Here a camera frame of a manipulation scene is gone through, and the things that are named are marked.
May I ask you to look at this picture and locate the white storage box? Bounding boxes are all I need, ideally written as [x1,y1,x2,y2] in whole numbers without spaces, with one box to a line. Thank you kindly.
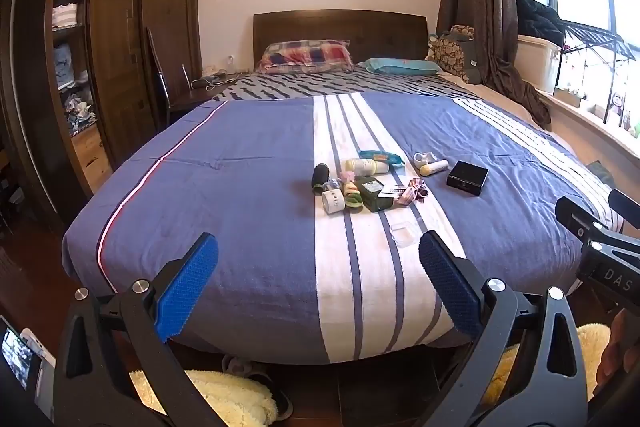
[514,35,562,94]

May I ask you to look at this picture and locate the person right hand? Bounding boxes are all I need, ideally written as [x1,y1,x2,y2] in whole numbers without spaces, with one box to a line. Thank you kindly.
[593,309,639,395]

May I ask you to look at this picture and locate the dark bedside table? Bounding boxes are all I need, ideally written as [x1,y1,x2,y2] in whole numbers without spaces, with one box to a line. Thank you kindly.
[166,74,246,127]

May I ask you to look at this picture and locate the black roller green ends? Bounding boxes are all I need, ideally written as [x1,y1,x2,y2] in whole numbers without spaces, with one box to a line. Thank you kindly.
[311,164,330,194]

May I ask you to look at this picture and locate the black jacket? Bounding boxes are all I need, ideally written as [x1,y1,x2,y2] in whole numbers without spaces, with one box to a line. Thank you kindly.
[516,0,565,48]

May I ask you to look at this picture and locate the phone with screen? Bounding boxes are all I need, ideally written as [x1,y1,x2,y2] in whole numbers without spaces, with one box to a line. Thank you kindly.
[1,317,55,426]

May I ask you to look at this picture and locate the patterned brown cushion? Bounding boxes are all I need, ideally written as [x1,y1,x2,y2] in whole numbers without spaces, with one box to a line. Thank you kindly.
[427,25,480,83]

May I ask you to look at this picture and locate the blue white striped bedspread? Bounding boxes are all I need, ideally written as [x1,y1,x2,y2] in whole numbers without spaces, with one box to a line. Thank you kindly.
[62,93,623,364]

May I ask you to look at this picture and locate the teal snack wrapper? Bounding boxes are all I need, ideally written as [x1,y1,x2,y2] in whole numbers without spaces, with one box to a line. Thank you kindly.
[358,150,405,167]

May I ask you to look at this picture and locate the dark wooden headboard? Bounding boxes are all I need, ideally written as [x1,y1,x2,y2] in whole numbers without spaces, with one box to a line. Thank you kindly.
[253,9,428,63]

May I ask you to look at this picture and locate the dark green box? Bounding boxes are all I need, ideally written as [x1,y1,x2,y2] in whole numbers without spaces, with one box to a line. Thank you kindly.
[355,176,394,212]

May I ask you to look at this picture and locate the toy figurines on sill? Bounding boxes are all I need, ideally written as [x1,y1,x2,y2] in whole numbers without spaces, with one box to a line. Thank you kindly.
[608,93,639,139]

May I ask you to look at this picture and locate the teal pillow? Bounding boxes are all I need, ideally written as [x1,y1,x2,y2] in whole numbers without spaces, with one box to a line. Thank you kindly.
[361,58,442,76]

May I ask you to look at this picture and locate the dark wooden wardrobe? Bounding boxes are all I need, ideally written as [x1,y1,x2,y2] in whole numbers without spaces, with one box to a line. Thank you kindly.
[1,0,202,229]

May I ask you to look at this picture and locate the zebra patterned sheet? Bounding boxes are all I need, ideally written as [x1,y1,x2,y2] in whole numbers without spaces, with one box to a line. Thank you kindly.
[213,67,477,102]

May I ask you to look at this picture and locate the yellow fluffy rug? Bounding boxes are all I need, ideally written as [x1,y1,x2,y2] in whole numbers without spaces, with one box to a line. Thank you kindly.
[128,323,612,427]

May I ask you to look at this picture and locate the large yellow cap bottle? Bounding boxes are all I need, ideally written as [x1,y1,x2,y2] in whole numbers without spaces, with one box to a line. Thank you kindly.
[345,158,390,176]

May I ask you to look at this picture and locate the black drying rack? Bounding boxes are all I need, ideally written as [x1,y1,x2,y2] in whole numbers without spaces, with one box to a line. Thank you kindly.
[553,20,639,124]

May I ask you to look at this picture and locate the small yellow cap tube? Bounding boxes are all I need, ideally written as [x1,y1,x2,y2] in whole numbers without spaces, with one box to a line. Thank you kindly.
[419,159,449,176]

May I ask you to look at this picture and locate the plaid red blue pillow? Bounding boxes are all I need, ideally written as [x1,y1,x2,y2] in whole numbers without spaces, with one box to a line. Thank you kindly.
[256,39,354,74]

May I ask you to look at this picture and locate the black box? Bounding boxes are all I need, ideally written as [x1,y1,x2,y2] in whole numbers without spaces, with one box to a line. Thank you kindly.
[447,160,488,196]

